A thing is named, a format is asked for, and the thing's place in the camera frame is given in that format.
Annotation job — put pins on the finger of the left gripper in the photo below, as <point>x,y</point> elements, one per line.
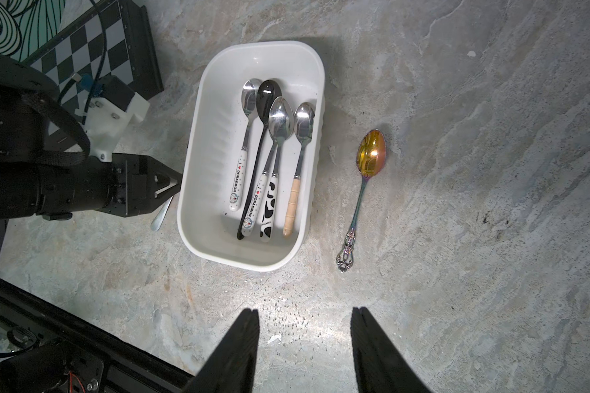
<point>162,183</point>

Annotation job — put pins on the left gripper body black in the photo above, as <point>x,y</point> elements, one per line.
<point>120,187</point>

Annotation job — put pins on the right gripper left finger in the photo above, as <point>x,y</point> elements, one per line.
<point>231,366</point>

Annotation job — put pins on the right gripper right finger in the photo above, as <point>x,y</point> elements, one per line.
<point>379,366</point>

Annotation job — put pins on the steel spoon plain handle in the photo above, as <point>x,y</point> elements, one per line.
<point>161,215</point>

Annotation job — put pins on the spoon cow pattern handle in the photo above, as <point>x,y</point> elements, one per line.
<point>269,202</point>

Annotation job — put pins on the steel spoon white printed handle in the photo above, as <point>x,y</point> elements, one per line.
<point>249,105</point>

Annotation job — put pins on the black spoon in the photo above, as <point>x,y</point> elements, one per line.
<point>268,91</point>

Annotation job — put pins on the spoon wooden handle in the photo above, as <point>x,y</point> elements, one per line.
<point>304,123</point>

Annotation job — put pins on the iridescent gold ornate spoon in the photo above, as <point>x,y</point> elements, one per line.
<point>371,157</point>

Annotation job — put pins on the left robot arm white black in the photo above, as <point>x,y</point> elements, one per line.
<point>35,130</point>

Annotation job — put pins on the white storage box tray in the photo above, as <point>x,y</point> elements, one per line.
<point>206,224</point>

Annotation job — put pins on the black grey chessboard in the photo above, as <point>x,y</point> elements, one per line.
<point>115,39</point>

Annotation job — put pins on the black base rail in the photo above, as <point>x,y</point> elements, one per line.
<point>59,352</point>

